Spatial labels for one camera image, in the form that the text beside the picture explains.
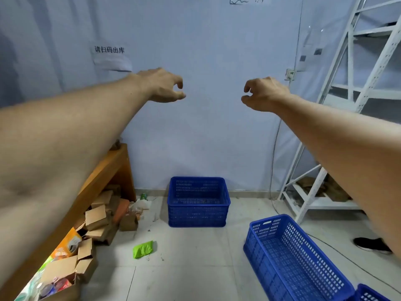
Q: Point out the person's right hand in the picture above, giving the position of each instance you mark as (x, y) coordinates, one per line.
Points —
(268, 95)

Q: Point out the pile of cardboard boxes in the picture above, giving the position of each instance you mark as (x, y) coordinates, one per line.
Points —
(100, 216)

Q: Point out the person's right forearm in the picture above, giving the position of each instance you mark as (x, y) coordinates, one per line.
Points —
(344, 147)

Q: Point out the green plastic packet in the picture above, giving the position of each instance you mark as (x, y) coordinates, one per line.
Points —
(143, 249)

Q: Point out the white crumpled plastic bag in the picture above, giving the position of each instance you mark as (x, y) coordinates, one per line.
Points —
(139, 206)

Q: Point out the green drink can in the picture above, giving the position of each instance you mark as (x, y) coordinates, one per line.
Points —
(143, 196)

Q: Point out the person's right thumb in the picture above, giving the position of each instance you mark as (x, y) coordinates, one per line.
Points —
(249, 101)

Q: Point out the orange printed box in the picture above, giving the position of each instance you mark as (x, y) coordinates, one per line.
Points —
(64, 246)

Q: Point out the black shoe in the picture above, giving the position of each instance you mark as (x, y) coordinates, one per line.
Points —
(372, 245)

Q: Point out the open cardboard box with items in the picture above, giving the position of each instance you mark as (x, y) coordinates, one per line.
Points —
(62, 269)

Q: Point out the person's left forearm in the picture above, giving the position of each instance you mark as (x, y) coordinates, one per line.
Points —
(69, 147)

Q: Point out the white wall socket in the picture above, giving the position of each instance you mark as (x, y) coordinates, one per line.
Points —
(290, 74)

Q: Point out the person's left thumb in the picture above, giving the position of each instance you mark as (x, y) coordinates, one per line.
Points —
(178, 96)

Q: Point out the white paper wall sign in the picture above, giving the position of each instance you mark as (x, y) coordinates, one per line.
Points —
(111, 57)

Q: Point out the blue plastic crate corner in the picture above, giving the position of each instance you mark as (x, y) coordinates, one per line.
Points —
(371, 294)

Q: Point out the flat cardboard pieces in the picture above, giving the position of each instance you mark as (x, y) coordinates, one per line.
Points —
(332, 189)

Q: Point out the clear sheet with photos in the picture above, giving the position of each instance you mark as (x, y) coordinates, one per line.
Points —
(308, 50)

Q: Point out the wooden table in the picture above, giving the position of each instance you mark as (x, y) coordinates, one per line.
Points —
(106, 172)

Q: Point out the long blue plastic crate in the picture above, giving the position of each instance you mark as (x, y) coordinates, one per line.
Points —
(291, 266)

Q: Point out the square blue plastic crate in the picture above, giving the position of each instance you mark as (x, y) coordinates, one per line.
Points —
(196, 213)

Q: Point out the person's left hand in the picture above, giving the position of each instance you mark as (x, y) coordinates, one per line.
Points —
(159, 86)

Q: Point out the white metal shelf rack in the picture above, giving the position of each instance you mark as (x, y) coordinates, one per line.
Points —
(354, 87)

